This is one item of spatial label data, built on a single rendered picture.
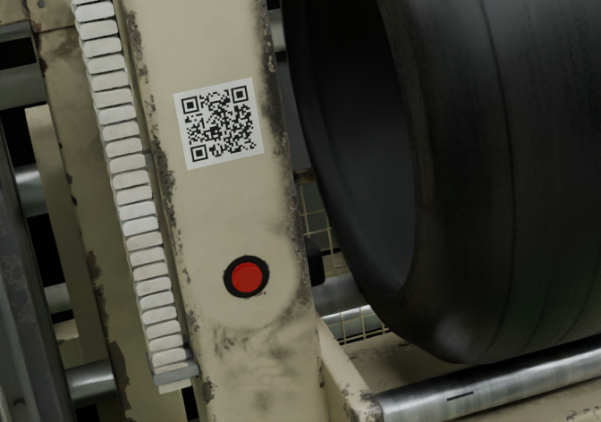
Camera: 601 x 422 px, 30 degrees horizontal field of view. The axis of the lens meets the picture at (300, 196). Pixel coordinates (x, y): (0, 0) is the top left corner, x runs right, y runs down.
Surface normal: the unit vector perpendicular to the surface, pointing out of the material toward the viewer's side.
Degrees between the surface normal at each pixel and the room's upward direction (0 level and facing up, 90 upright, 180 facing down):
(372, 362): 0
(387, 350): 0
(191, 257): 90
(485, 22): 67
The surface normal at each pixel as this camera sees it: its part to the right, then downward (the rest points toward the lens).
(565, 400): -0.14, -0.92
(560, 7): 0.19, -0.07
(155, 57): 0.27, 0.32
